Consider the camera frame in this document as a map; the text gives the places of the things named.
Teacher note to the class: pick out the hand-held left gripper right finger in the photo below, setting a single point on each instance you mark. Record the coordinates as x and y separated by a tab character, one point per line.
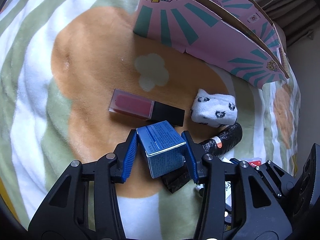
191	157

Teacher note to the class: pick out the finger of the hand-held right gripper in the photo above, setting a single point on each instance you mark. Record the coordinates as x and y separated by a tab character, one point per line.
280	180

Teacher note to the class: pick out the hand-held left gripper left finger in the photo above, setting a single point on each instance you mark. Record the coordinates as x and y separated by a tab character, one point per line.
128	155

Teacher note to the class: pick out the red white small packet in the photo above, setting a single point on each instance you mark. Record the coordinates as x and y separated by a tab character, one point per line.
256	162

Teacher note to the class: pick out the black trash bag roll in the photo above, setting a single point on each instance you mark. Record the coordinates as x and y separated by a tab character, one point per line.
227	137

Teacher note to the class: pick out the red lip tint tube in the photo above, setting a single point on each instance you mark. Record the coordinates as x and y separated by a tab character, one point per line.
135	103

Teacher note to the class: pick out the white printed sock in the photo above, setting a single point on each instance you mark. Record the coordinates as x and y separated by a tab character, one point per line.
212	107

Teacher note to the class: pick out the pink teal cardboard box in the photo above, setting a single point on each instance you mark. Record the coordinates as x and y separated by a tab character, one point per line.
190	20

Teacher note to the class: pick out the white printed card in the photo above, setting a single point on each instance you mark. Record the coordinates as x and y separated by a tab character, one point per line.
227	187

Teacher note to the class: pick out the striped floral blanket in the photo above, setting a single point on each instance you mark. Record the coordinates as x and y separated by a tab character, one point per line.
87	55

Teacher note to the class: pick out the beige curtain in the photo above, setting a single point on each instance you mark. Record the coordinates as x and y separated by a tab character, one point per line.
282	5

